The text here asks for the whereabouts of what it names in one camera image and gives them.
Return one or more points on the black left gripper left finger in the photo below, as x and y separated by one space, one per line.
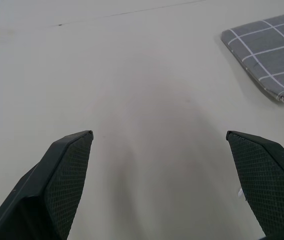
49 185

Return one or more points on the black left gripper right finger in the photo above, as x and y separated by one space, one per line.
264 180

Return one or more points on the grey checked folded cloth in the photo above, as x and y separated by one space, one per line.
267 52

